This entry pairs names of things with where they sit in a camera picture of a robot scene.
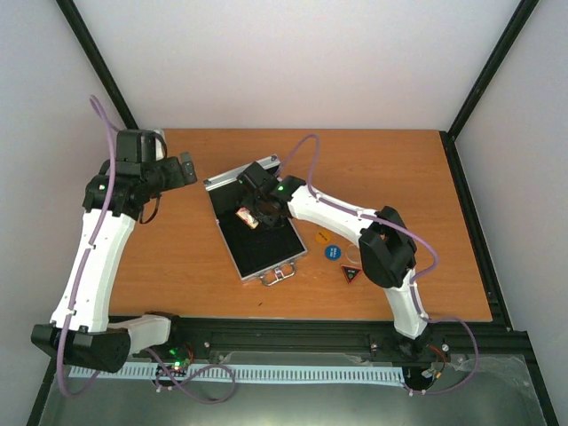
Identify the metal front plate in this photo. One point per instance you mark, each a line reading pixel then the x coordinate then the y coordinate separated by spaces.
pixel 490 390

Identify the clear round plastic disc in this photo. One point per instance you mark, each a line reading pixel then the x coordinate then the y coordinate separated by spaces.
pixel 352 254

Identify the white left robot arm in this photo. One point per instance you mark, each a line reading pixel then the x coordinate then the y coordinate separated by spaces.
pixel 79 333

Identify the right black side rail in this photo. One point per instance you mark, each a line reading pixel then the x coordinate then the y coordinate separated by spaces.
pixel 494 296

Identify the left black frame post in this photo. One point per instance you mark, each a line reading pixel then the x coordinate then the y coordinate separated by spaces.
pixel 83 36

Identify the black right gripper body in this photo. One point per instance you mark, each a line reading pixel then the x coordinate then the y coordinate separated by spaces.
pixel 258 210

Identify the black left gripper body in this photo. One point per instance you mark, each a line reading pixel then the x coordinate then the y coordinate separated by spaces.
pixel 173 180

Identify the black frame post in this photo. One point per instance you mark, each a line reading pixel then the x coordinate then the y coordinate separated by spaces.
pixel 509 35
pixel 83 36

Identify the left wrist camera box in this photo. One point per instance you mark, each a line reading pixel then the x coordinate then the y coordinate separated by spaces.
pixel 140 146

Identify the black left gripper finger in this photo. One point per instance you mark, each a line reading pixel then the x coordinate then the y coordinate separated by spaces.
pixel 190 176
pixel 186 162

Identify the aluminium poker case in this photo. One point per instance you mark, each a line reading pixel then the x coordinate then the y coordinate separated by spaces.
pixel 265 253

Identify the right black frame post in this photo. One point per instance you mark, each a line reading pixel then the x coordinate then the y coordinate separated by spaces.
pixel 509 35

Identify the blue round blind button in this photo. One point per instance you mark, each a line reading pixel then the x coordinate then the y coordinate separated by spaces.
pixel 333 252

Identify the black red triangular button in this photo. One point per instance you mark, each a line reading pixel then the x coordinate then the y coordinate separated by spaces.
pixel 350 272

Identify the playing card deck box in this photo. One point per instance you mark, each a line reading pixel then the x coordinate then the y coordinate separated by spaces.
pixel 247 218

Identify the orange round dealer button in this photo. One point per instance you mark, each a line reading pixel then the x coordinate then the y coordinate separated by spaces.
pixel 323 236

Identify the green lit circuit board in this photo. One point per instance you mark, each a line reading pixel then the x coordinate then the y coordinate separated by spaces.
pixel 179 359

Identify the white slotted cable duct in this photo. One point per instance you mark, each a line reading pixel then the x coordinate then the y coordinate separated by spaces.
pixel 256 374

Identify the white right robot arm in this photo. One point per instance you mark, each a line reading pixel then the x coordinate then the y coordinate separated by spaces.
pixel 386 248

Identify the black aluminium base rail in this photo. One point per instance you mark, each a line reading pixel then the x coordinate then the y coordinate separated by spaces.
pixel 375 341

